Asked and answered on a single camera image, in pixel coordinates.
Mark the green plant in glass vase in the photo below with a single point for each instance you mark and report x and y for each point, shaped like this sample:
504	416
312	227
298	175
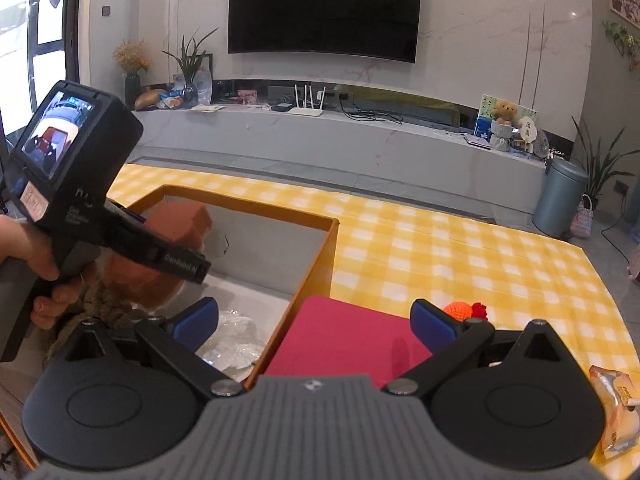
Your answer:
190	67

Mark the hanging green vine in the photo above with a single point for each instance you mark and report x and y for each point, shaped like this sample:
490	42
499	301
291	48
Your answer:
622	40

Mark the white box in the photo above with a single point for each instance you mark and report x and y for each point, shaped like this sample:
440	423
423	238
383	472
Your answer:
270	245

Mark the grey-blue trash can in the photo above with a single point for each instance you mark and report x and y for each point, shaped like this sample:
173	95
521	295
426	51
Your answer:
560	200

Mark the framed wall picture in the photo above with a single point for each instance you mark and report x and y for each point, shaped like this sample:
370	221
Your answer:
625	2

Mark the glass sliding door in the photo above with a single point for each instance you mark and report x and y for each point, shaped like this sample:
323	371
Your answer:
75	35

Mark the orange snack packet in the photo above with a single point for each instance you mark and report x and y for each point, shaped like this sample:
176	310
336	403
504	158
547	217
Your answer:
617	410

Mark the brown bread-shaped cushion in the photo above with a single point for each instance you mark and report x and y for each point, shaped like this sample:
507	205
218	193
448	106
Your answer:
149	99

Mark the blue snack bag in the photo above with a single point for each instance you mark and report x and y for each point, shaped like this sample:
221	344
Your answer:
172	101

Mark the white marble tv cabinet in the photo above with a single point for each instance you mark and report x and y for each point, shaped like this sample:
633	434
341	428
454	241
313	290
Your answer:
325	145

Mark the white round fan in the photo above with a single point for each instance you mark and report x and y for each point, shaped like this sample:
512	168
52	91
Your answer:
537	142

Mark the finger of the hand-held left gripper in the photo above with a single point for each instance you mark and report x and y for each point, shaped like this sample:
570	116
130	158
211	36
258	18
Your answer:
131	215

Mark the olive knitted cloth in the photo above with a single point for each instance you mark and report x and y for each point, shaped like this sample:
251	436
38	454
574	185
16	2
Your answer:
100	305

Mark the clear plastic bag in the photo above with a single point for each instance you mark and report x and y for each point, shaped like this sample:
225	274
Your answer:
235	340

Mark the red cloth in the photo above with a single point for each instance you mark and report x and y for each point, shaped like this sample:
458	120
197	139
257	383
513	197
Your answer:
340	340

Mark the dark vase with dried flowers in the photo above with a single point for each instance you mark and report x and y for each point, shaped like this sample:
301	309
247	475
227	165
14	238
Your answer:
132	91

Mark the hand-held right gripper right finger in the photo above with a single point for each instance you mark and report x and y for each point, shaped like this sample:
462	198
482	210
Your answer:
430	322

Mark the person's left hand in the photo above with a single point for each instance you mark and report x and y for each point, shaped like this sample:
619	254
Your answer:
25	250

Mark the black wall television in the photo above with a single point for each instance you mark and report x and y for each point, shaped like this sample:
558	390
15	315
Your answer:
325	10

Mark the woven basket bag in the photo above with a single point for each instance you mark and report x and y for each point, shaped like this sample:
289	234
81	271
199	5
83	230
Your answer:
583	222

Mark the yellow checked tablecloth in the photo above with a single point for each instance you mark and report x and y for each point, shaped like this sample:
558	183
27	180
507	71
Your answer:
450	250

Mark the yellow papers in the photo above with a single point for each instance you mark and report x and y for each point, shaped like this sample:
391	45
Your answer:
207	108

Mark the small black box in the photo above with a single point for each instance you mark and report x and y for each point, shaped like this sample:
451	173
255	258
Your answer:
281	107

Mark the white plastic bag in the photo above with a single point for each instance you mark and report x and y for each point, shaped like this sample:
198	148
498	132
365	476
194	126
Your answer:
202	85

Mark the pink tissue box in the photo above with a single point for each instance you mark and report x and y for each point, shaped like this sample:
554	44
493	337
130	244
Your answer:
247	97

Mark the brown teddy bear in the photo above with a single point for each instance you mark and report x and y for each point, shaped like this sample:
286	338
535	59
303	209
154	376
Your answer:
504	120

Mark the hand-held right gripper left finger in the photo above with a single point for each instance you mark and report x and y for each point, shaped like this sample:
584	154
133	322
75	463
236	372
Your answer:
197	320

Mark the brown plush toy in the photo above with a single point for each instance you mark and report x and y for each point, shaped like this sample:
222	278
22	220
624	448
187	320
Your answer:
175	225

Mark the tall green potted plant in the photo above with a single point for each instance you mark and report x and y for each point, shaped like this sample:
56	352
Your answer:
600	165

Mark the black wall socket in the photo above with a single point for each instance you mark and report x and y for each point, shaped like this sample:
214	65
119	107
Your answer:
621	187

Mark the orange knitted toy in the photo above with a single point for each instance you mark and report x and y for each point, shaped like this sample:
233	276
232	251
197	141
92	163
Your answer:
457	310

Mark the white router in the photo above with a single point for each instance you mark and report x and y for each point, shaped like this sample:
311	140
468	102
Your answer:
306	111

